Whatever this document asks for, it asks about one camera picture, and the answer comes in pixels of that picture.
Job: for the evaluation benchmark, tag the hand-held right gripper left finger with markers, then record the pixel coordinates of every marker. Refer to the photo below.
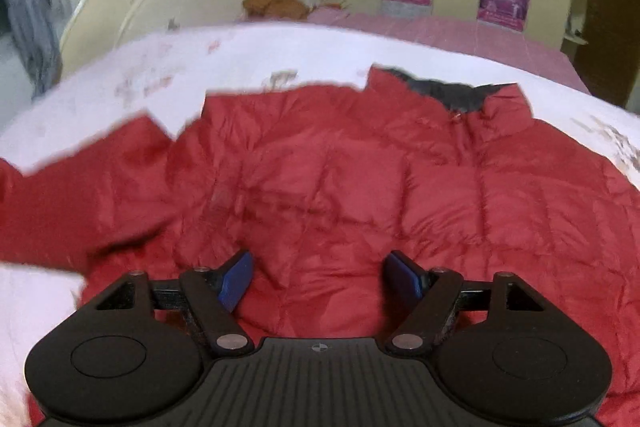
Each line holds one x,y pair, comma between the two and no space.
235,282

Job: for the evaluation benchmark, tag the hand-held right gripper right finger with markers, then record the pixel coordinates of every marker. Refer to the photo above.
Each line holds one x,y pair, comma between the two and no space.
402,279

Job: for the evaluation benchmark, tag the red down jacket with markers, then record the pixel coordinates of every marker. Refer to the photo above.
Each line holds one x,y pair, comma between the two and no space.
330,177

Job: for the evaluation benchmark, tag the floral pink blanket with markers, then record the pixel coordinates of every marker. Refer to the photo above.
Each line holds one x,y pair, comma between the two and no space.
125,72

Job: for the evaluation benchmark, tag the pink striped bed sheet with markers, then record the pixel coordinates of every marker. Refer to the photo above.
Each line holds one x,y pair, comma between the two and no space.
450,37

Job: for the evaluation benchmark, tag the brown patterned cushion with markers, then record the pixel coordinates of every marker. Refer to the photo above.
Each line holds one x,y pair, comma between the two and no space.
277,4

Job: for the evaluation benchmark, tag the brown wooden door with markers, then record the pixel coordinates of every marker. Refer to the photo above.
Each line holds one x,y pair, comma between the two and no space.
617,7

